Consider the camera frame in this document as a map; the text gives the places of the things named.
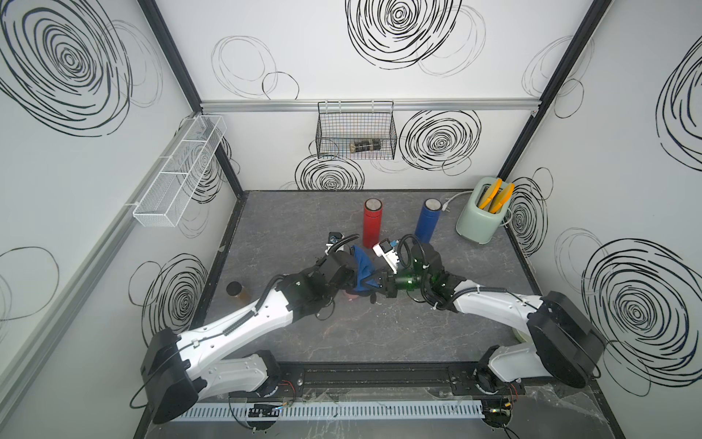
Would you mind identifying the light green plate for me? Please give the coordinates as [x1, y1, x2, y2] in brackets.
[512, 329, 532, 343]

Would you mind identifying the white toaster power cable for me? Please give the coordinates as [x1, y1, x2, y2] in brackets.
[441, 190, 473, 213]

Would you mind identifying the mint green toaster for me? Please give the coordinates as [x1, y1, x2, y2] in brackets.
[455, 177, 516, 244]

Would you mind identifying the object in wire basket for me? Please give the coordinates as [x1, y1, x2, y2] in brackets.
[349, 139, 382, 154]

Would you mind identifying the pink thermos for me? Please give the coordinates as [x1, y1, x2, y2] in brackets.
[342, 289, 361, 302]

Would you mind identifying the white mesh shelf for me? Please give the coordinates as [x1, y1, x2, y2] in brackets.
[133, 113, 227, 228]

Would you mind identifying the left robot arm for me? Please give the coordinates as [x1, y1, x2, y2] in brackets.
[140, 234, 358, 424]

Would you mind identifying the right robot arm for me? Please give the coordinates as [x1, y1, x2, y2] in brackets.
[358, 235, 606, 394]

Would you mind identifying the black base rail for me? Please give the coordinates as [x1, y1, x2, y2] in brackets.
[229, 360, 596, 399]

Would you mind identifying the black wire basket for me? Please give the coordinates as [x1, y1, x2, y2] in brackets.
[314, 100, 399, 161]

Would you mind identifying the blue cloth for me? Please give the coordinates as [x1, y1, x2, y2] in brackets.
[349, 245, 378, 296]

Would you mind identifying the blue thermos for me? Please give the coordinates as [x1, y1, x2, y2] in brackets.
[414, 199, 442, 243]

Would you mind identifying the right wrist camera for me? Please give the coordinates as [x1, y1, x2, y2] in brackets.
[372, 239, 400, 267]

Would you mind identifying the small brown jar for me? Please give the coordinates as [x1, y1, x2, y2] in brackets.
[226, 281, 252, 307]

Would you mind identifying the white slotted cable duct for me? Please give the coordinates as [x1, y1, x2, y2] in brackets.
[176, 401, 484, 423]

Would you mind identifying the red thermos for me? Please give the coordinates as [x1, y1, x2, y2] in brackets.
[362, 199, 383, 249]

